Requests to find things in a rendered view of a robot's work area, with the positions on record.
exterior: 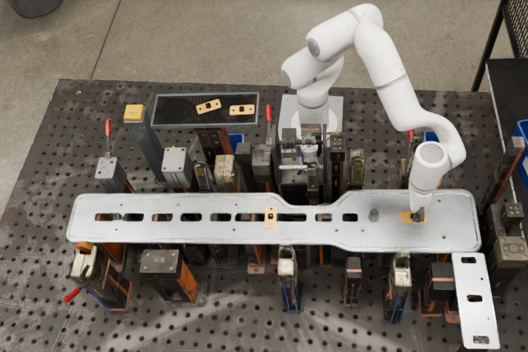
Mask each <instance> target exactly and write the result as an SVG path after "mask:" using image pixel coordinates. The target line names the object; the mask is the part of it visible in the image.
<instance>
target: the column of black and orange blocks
mask: <svg viewBox="0 0 528 352"><path fill-rule="evenodd" d="M525 147H526V146H525V142H524V138H523V137H520V136H518V137H511V139H510V141H509V142H508V147H507V148H506V150H505V152H504V155H503V156H501V157H500V163H499V165H498V167H497V170H496V171H495V173H494V176H493V177H492V179H491V181H490V183H489V185H488V187H487V189H486V191H485V193H484V197H483V198H482V201H481V203H478V205H477V207H476V211H477V215H478V220H485V219H486V212H487V211H488V209H489V207H490V204H495V203H496V202H497V200H498V198H499V196H500V194H501V192H502V191H503V189H504V187H505V185H506V183H507V181H508V179H509V178H510V176H511V174H512V171H513V170H514V169H515V166H516V164H517V163H518V161H519V158H520V157H521V155H522V154H523V151H524V149H525Z"/></svg>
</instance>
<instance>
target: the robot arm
mask: <svg viewBox="0 0 528 352"><path fill-rule="evenodd" d="M306 45H307V47H305V48H304V49H302V50H300V51H299V52H298V53H296V54H294V55H293V56H291V57H289V58H288V59H287V60H286V61H285V62H284V63H283V65H282V68H281V77H282V79H283V81H284V83H285V84H286V85H287V86H288V87H289V88H291V89H293V90H297V101H298V111H297V112H296V113H295V114H294V115H293V117H292V119H291V128H296V130H297V138H298V139H302V137H301V125H302V124H315V123H320V124H321V133H323V124H326V123H327V133H328V132H332V131H333V132H334V131H336V128H337V118H336V115H335V114H334V112H333V111H332V110H330V109H329V108H328V90H329V89H330V87H331V86H332V84H333V83H334V82H335V81H336V79H337V78H338V76H339V74H340V72H341V71H342V68H343V63H344V56H343V54H344V51H345V50H348V49H349V48H351V47H353V46H355V49H356V51H357V54H358V56H359V57H360V58H361V59H362V60H363V62H364V64H365V67H366V68H367V71H368V73H369V75H370V78H371V80H372V82H373V85H374V87H375V88H376V92H377V93H378V95H379V98H380V100H381V102H382V104H383V106H384V108H385V111H386V113H387V115H388V118H389V120H390V122H391V124H392V125H393V127H394V128H395V129H396V130H398V131H407V130H412V129H416V128H420V127H428V128H430V129H432V130H433V131H434V132H435V134H436V135H437V137H438V139H439V143H438V142H435V141H426V142H424V143H422V144H420V145H419V146H418V147H417V149H416V153H415V156H414V160H413V163H412V169H411V172H410V175H409V201H410V208H411V211H412V212H415V214H414V215H413V218H412V221H413V222H424V215H425V212H426V211H427V210H428V208H429V205H430V202H431V194H432V193H433V192H434V191H435V190H436V189H437V188H438V185H439V182H440V180H441V178H442V176H443V175H444V174H445V173H446V172H448V171H450V170H451V169H453V168H454V167H456V166H458V165H459V164H461V163H462V162H463V161H464V160H465V158H466V151H465V147H464V144H463V142H462V141H461V138H460V135H459V134H458V132H457V129H456V128H455V126H454V125H453V124H452V123H451V122H450V121H449V120H448V119H446V118H444V117H442V116H440V115H437V114H434V113H432V112H428V111H425V110H424V109H422V108H421V107H420V104H419V102H418V100H417V98H416V95H415V92H414V90H413V87H412V85H411V82H410V81H409V77H408V76H407V73H406V71H405V68H404V66H403V63H402V61H401V58H400V57H399V55H398V51H397V50H396V48H395V45H394V43H393V41H392V39H391V37H390V36H389V35H388V34H387V33H386V32H385V31H384V30H383V18H382V15H381V12H380V11H379V9H378V8H377V7H376V6H375V5H373V4H361V5H357V6H355V7H353V8H351V9H348V10H347V11H345V12H343V13H340V14H339V15H337V16H334V17H333V18H331V19H329V20H326V21H325V22H324V23H322V24H319V25H317V26H316V27H315V28H313V29H312V30H311V31H310V32H309V33H308V35H307V37H306ZM417 211H419V212H420V213H419V214H417Z"/></svg>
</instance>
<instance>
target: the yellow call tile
mask: <svg viewBox="0 0 528 352"><path fill-rule="evenodd" d="M143 107H144V106H143V104H133V105H127V106H126V111H125V115H124V119H125V120H136V119H141V114H142V111H143Z"/></svg>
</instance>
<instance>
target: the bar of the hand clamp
mask: <svg viewBox="0 0 528 352"><path fill-rule="evenodd" d="M422 143H423V137H422V136H417V135H416V134H415V135H414V137H410V142H409V152H408V158H407V163H406V177H408V176H409V167H410V166H412V165H413V160H414V156H415V153H416V149H417V147H418V146H419V145H420V144H422Z"/></svg>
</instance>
